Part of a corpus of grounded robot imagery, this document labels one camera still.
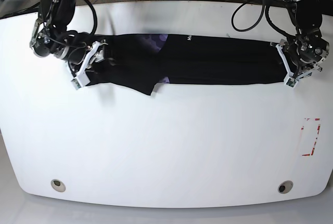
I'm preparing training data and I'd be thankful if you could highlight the table cable grommet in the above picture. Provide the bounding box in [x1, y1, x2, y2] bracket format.
[278, 180, 293, 194]
[51, 179, 66, 193]

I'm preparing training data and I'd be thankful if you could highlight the right table cable grommet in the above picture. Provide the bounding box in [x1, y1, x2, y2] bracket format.
[278, 180, 293, 194]

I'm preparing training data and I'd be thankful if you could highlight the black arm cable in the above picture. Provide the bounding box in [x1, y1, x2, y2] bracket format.
[231, 0, 297, 37]
[39, 0, 99, 36]

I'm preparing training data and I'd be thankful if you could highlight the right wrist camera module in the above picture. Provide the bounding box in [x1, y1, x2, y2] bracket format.
[71, 73, 90, 90]

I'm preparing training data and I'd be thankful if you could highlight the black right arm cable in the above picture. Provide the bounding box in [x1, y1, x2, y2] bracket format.
[39, 0, 99, 36]

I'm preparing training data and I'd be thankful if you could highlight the red tape rectangle marking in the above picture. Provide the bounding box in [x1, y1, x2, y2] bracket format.
[300, 118, 321, 156]

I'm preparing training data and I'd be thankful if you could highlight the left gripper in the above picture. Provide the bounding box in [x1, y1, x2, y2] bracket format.
[270, 39, 324, 80]

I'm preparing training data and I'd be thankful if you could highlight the left table cable grommet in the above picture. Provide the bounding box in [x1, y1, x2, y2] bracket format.
[51, 179, 66, 193]

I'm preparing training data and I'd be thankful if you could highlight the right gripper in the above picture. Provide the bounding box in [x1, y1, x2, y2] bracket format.
[67, 39, 117, 78]

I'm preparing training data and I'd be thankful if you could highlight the black graphic T-shirt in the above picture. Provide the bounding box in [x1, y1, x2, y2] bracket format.
[96, 34, 287, 95]

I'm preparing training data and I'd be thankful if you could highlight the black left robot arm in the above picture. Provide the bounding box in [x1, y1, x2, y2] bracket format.
[265, 0, 329, 87]

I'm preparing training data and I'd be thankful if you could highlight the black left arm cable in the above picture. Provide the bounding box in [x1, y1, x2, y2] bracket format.
[231, 0, 297, 37]

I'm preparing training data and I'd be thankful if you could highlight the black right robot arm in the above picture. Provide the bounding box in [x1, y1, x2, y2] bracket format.
[30, 0, 111, 85]

